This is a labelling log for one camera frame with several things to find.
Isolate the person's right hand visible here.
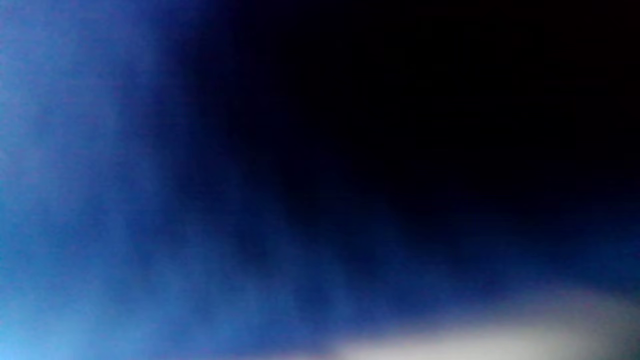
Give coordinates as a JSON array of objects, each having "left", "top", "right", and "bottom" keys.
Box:
[{"left": 210, "top": 0, "right": 640, "bottom": 216}]

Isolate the blue t-shirt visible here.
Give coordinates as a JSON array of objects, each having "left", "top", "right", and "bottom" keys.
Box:
[{"left": 0, "top": 0, "right": 640, "bottom": 360}]

